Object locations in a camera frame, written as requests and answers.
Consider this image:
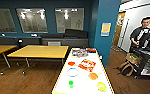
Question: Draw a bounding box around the clear bowl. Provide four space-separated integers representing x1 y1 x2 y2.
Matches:
66 67 79 78

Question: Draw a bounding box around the tan backpack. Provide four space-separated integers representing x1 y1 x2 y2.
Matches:
117 63 136 78

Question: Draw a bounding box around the white long table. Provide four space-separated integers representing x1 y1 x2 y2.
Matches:
51 47 115 94

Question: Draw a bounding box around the interior glass window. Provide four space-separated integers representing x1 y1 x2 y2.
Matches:
0 8 18 34
16 7 49 34
54 7 86 34

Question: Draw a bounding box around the dark bench sofa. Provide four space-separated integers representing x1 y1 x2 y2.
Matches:
40 29 91 48

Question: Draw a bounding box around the orange round striker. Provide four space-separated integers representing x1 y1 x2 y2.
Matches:
87 72 99 81

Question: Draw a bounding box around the small black round object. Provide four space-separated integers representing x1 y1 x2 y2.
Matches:
17 38 24 46

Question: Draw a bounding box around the brown cardboard box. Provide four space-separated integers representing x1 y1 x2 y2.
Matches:
125 52 144 65

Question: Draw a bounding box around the flat red packet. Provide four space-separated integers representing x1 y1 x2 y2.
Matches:
85 48 98 54

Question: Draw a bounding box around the yellow-green bowl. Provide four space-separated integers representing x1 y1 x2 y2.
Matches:
96 81 108 93

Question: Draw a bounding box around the colourful printed game box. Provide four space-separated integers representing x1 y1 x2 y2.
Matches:
71 48 89 58

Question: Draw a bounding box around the red round striker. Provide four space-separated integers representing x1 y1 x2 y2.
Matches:
67 61 76 67

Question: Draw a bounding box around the person in dark shirt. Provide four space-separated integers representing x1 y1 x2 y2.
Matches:
129 16 150 54

